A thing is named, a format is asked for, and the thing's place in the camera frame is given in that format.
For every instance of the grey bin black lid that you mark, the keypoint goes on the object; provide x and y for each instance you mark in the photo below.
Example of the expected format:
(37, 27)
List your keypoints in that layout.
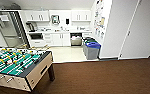
(87, 38)

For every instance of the white sink base cabinet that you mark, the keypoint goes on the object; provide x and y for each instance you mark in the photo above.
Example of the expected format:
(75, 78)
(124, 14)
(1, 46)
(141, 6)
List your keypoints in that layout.
(61, 39)

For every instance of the white drawer unit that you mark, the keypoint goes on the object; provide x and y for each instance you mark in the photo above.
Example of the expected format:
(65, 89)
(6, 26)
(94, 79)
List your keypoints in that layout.
(48, 39)
(86, 35)

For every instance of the grey bin blue lid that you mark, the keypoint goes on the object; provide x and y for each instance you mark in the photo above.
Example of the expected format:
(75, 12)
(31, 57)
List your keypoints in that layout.
(92, 50)

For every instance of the chrome faucet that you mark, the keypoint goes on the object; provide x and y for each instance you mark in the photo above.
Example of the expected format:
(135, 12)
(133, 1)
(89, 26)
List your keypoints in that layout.
(61, 28)

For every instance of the steel paper towel dispenser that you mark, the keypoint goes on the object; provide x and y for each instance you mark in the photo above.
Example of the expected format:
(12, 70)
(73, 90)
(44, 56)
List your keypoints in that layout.
(55, 19)

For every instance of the tan cork notice board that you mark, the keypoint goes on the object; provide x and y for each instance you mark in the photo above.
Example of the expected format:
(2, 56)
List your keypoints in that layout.
(102, 21)

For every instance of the wide white drawer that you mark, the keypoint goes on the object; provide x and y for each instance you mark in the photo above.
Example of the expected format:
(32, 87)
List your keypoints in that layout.
(37, 42)

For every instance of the black built-in microwave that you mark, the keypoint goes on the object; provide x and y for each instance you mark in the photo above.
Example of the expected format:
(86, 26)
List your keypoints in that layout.
(36, 36)

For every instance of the black coffee maker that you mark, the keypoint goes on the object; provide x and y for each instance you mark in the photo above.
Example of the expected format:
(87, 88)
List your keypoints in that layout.
(31, 26)

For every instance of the green foosball table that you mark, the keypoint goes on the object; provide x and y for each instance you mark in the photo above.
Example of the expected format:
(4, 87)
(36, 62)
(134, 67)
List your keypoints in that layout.
(17, 66)

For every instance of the stainless steel refrigerator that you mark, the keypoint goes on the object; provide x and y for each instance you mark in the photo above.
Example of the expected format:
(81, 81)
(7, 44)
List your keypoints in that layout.
(11, 30)

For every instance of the white door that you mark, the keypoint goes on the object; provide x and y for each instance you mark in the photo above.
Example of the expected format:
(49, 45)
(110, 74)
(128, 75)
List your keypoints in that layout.
(141, 30)

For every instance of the white paper sheet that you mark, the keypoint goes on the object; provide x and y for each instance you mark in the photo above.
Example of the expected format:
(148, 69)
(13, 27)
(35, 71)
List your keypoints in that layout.
(4, 17)

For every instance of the small white wall notice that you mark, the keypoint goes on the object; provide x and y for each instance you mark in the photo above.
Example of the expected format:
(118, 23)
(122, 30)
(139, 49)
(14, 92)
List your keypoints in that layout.
(102, 35)
(95, 32)
(99, 34)

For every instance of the white wall cabinet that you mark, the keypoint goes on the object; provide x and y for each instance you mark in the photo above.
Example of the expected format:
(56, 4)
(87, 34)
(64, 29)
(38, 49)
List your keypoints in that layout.
(81, 15)
(37, 16)

